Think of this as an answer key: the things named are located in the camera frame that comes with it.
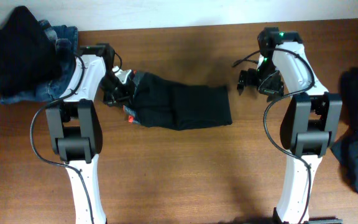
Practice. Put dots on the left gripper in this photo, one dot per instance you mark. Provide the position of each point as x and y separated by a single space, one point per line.
125 97

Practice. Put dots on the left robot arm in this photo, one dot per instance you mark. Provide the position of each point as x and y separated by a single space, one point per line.
74 127

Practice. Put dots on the black pants red waistband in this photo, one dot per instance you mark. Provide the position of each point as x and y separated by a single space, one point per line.
163 103

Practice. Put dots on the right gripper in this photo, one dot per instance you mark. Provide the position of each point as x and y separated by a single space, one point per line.
276 90

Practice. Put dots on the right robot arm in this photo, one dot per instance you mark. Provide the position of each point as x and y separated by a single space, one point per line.
310 123

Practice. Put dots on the black folded garment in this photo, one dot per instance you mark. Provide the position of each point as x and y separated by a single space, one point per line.
27 56

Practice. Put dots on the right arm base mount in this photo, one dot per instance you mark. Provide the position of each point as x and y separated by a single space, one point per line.
320 221

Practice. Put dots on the folded blue jeans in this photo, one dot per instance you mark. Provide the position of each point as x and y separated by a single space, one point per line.
65 40

